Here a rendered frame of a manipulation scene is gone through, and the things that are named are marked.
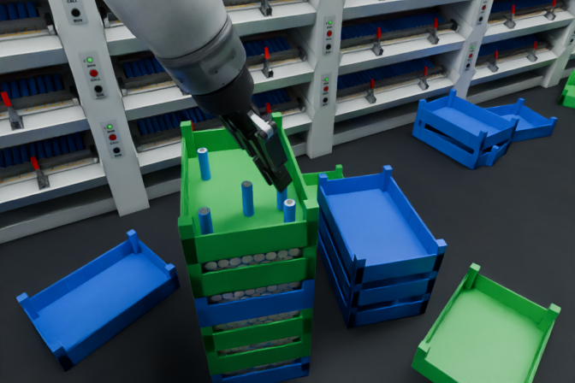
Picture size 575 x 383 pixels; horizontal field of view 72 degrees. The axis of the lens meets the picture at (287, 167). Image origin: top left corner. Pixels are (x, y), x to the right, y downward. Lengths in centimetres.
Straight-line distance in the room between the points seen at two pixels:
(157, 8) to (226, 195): 41
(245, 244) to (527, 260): 92
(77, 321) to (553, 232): 134
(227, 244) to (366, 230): 49
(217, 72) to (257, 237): 26
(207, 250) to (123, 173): 72
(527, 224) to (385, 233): 57
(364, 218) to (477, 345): 38
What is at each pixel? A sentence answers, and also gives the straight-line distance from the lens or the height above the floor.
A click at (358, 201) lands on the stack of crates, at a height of 16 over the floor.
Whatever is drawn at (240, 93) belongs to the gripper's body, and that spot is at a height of 66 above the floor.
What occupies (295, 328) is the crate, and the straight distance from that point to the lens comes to 80.
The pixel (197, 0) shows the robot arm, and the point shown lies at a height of 77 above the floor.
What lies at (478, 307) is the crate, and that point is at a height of 0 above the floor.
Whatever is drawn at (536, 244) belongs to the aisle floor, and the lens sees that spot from 139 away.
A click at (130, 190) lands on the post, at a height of 9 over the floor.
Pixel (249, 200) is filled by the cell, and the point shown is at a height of 44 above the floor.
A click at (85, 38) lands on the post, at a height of 56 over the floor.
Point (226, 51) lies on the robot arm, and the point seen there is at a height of 72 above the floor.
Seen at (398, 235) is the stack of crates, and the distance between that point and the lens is 102.
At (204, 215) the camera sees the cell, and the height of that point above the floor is 47.
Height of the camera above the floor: 86
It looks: 36 degrees down
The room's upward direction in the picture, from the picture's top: straight up
